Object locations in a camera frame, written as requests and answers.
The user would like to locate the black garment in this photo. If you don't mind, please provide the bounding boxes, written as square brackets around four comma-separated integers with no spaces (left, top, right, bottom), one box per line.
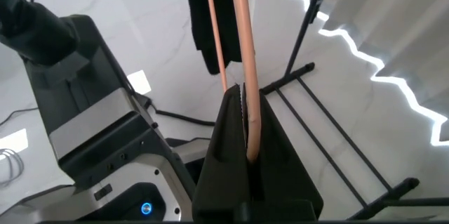
[170,0,246,76]

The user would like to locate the black clothes rack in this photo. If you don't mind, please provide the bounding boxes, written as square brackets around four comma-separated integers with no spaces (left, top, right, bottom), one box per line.
[259,0,449,220]

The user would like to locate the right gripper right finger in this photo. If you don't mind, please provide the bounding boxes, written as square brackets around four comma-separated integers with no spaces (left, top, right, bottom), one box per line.
[253,90,324,222]

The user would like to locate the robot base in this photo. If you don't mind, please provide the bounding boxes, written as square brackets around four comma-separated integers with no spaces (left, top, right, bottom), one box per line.
[0,13,211,222]

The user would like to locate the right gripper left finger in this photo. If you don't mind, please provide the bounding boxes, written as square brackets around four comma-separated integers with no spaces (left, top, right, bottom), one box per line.
[192,84,254,222]

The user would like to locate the pink clothes hanger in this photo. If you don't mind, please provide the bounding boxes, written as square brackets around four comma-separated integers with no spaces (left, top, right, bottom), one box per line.
[202,0,262,164]

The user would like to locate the white cable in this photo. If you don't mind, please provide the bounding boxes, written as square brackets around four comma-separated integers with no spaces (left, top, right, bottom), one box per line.
[0,148,25,187]

